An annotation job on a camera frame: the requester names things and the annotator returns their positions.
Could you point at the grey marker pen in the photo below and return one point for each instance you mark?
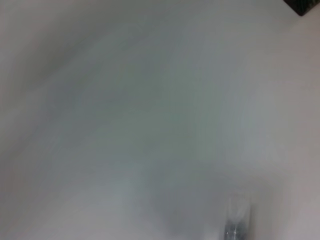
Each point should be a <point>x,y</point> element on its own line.
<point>236,225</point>

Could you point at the black mesh pen holder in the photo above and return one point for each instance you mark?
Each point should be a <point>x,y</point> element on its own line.
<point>305,6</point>

